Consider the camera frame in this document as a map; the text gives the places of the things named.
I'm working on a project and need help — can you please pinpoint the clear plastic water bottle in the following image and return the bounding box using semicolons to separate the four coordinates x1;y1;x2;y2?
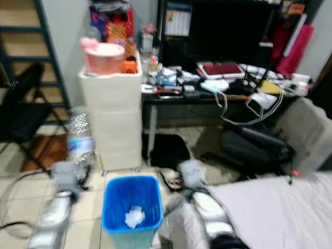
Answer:
66;107;97;169

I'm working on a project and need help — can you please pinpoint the black folding chair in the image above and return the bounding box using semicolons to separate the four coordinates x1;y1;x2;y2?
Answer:
0;64;50;173

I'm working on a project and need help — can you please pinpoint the brown floor mat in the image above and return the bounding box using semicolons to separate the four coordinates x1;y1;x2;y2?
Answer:
23;135;71;172

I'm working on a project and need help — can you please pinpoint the teal framed wooden shelf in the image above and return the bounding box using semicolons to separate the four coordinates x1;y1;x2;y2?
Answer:
0;0;71;110

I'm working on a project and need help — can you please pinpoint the white plastic drawer cabinet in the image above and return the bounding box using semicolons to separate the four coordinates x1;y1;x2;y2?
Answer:
79;65;144;171

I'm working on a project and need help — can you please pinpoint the pink plush toy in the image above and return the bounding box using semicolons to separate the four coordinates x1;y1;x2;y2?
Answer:
80;36;100;53

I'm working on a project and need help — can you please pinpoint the pink round container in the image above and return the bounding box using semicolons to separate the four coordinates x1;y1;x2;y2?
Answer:
85;43;126;76

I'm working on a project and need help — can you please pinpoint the blue plastic waste bin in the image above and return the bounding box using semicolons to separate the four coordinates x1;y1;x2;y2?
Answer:
102;175;163;249

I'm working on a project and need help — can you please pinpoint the small orange object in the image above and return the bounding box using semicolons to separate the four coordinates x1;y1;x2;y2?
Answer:
123;60;138;75

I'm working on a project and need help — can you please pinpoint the colourful red orange box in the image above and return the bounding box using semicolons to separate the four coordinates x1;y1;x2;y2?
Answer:
89;5;135;58

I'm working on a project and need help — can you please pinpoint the crumpled white paper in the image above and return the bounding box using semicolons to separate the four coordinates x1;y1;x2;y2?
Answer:
124;205;146;229

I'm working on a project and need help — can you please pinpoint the black bag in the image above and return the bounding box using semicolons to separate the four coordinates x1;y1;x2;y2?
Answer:
143;134;190;168

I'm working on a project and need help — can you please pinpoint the black desk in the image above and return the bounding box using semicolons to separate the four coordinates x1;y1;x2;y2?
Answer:
141;77;313;161

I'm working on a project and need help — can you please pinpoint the printed paper calendar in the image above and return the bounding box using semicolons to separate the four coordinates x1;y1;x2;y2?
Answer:
165;3;193;37

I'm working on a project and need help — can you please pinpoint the light teal object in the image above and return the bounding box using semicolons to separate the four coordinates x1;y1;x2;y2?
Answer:
201;79;230;94

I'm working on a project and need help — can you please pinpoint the black monitor screen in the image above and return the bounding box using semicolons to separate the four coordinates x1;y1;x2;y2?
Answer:
158;0;287;66

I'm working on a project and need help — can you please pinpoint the black office chair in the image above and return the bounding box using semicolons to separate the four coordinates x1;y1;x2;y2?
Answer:
219;126;297;169

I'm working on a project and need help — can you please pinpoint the small white cloth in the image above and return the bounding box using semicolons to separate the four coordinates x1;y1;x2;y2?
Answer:
250;92;277;110

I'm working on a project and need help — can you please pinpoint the yellow object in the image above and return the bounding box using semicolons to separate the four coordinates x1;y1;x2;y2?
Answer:
259;80;284;95

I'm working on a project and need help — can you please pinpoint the magenta cloth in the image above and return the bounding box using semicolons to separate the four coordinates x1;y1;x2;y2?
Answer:
272;22;315;77

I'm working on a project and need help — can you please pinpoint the beige fabric cover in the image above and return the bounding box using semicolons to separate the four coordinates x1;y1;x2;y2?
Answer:
275;97;332;172

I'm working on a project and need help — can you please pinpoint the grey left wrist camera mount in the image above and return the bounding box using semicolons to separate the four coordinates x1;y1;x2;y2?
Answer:
52;161;87;193

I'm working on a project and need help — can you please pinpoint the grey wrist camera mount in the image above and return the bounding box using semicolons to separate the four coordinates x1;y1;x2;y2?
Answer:
177;160;206;188
52;161;87;193

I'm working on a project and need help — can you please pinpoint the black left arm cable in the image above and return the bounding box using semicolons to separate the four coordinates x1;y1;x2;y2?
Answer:
0;171;55;244

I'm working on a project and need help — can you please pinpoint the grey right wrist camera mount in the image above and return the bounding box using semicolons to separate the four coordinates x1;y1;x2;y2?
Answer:
177;160;206;188

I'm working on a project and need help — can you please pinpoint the white cable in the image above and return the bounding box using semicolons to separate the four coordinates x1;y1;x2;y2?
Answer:
217;89;287;127

